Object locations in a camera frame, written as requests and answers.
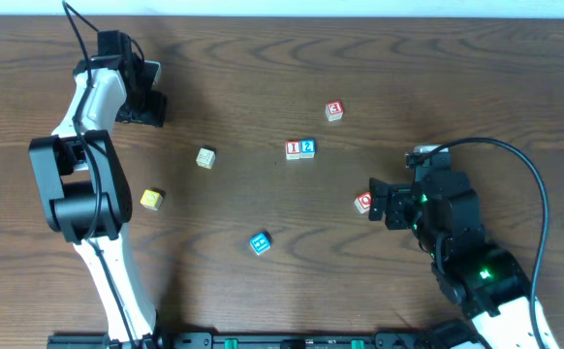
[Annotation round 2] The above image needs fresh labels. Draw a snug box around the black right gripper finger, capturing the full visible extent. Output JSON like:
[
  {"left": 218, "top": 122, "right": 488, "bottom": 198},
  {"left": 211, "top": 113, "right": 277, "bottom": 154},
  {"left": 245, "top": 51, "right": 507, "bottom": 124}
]
[
  {"left": 385, "top": 184, "right": 414, "bottom": 229},
  {"left": 368, "top": 177, "right": 390, "bottom": 221}
]

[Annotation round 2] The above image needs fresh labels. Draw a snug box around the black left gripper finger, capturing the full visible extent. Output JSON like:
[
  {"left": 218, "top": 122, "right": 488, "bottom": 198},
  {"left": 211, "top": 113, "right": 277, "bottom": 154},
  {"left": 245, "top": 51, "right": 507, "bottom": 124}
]
[
  {"left": 144, "top": 90, "right": 167, "bottom": 128},
  {"left": 115, "top": 108, "right": 145, "bottom": 124}
]

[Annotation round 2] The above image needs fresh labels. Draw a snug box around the blue number 2 block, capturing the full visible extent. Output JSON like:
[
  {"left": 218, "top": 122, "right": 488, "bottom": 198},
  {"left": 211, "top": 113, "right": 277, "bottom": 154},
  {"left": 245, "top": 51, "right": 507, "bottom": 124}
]
[{"left": 299, "top": 139, "right": 316, "bottom": 158}]

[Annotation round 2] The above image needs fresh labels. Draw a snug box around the red letter I block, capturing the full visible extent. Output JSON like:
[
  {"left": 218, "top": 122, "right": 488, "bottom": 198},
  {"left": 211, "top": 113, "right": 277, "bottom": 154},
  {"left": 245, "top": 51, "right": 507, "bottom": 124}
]
[{"left": 285, "top": 141, "right": 301, "bottom": 160}]

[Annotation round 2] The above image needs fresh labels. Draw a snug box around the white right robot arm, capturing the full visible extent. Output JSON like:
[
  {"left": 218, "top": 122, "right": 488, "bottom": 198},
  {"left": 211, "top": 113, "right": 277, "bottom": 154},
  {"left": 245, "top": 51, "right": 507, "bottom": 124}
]
[{"left": 368, "top": 151, "right": 557, "bottom": 348}]

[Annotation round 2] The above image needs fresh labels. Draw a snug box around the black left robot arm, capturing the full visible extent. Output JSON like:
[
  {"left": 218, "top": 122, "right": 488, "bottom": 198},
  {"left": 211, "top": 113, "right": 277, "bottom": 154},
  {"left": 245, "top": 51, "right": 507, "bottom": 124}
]
[{"left": 28, "top": 30, "right": 173, "bottom": 348}]

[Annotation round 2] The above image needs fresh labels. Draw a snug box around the red letter Q block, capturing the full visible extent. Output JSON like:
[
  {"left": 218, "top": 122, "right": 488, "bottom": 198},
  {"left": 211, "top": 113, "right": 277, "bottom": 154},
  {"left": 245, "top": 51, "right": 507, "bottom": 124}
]
[{"left": 354, "top": 192, "right": 371, "bottom": 214}]

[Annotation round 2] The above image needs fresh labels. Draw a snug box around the cream wooden block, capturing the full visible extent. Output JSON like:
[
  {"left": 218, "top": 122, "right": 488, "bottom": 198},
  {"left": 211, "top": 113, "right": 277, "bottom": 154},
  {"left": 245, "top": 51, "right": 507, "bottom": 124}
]
[{"left": 196, "top": 147, "right": 216, "bottom": 169}]

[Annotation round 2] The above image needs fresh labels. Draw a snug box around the yellow pineapple block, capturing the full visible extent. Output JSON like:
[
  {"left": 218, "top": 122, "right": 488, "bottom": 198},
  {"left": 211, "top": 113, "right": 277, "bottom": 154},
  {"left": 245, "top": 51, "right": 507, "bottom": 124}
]
[{"left": 140, "top": 189, "right": 163, "bottom": 210}]

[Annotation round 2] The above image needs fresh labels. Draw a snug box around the red letter E block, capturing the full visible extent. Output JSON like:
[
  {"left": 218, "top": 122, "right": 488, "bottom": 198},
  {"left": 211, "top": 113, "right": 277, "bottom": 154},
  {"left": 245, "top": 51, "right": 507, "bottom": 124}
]
[{"left": 325, "top": 101, "right": 344, "bottom": 122}]

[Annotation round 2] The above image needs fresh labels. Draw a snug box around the blue letter H block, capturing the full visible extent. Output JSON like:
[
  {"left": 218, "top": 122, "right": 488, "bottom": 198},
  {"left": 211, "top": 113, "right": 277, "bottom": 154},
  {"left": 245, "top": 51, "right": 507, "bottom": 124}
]
[{"left": 249, "top": 232, "right": 271, "bottom": 255}]

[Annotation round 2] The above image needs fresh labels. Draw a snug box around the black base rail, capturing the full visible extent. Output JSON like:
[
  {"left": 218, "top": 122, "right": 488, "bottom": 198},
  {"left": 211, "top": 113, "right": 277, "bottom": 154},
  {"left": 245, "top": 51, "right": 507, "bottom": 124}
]
[{"left": 47, "top": 332, "right": 483, "bottom": 349}]

